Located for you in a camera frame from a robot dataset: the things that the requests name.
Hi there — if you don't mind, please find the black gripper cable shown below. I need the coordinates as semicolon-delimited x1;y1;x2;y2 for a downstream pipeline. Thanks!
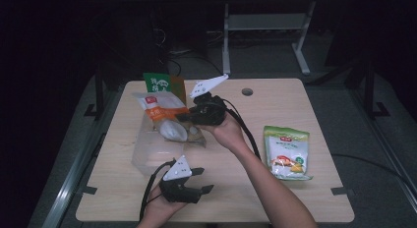
214;97;263;161
139;158;178;222

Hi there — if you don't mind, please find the white metal table frame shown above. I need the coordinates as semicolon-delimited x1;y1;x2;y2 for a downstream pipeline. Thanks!
221;1;312;76

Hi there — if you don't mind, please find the black metal stand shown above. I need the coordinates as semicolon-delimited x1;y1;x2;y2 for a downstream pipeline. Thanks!
363;59;391;121
83;72;106;121

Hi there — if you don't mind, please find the green dried meat packet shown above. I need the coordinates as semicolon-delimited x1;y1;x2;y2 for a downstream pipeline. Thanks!
143;72;187;104

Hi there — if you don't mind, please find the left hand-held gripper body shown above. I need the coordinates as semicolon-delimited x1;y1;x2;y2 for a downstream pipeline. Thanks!
159;154;203;204

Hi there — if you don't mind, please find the orange and white food packet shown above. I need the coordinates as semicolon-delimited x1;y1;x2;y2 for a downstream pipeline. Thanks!
132;90;208;147

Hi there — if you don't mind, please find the person's left hand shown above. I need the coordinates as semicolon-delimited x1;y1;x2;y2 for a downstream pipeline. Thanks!
143;185;188;224

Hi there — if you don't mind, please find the clear plastic bag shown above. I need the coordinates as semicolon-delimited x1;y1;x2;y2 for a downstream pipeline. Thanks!
131;113;185;177

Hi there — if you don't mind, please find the black floor cable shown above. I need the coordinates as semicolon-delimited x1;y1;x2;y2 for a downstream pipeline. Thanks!
329;152;417;192

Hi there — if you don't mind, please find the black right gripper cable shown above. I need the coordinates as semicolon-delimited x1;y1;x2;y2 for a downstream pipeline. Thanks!
214;97;263;161

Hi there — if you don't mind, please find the aluminium floor rail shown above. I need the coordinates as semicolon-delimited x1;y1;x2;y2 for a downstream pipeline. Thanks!
40;86;127;228

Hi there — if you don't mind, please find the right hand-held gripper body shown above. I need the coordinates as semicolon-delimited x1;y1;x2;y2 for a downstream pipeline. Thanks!
176;74;230;127

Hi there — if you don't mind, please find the white and green starch packet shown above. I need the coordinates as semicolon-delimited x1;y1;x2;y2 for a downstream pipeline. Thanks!
263;125;314;182

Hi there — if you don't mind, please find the person's right hand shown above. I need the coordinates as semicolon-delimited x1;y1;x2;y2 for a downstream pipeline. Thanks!
196;111;250;154

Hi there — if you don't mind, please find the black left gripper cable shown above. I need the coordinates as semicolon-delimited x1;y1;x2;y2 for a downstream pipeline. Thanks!
139;158;178;222

